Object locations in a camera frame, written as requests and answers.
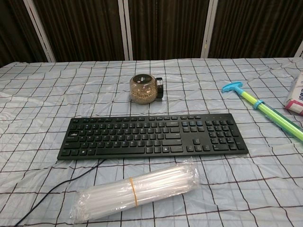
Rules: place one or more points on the black computer keyboard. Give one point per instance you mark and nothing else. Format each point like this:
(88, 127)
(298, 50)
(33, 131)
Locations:
(156, 137)

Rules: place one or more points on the grain jar with black lid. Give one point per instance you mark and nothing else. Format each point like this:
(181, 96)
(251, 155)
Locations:
(142, 91)

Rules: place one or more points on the clear bagged straw bundle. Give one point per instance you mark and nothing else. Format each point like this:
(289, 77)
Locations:
(151, 186)

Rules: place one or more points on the yellow rubber band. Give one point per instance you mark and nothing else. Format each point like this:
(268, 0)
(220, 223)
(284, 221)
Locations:
(133, 191)

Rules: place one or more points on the blue checked tablecloth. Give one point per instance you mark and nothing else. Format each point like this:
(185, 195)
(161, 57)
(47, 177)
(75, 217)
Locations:
(71, 94)

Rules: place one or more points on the dark screen panel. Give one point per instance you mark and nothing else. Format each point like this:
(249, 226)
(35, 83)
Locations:
(260, 26)
(11, 28)
(165, 28)
(80, 28)

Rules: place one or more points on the green blue water squirter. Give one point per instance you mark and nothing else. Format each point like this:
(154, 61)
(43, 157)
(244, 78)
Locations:
(272, 111)

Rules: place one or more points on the white pink toothpaste box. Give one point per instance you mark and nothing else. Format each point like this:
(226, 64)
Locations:
(296, 97)

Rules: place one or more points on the white screen frame post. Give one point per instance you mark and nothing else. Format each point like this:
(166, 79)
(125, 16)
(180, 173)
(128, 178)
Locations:
(40, 30)
(298, 54)
(126, 29)
(210, 28)

